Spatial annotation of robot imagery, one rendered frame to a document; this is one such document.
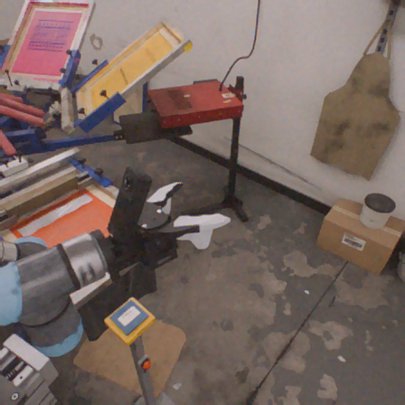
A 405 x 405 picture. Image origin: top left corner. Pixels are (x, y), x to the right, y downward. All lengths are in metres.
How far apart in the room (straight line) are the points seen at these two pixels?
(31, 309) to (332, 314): 2.23
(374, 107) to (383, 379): 1.70
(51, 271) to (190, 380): 1.77
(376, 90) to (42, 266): 2.37
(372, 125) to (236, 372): 1.86
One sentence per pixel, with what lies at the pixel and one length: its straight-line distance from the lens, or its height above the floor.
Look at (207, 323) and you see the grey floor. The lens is 2.36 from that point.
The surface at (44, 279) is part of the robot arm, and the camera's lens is 0.50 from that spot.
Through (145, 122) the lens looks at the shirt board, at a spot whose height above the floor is 0.95.
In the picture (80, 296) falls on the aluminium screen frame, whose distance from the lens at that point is 1.35.
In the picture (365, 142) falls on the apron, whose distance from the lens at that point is 2.71.
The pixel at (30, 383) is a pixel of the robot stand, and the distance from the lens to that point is 1.00.
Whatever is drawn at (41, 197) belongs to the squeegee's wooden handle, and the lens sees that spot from 1.75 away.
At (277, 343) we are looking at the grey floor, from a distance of 2.34.
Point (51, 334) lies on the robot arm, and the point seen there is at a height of 1.57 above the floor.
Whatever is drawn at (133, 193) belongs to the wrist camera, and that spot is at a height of 1.75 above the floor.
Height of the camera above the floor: 2.05
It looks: 40 degrees down
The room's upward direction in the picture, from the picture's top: straight up
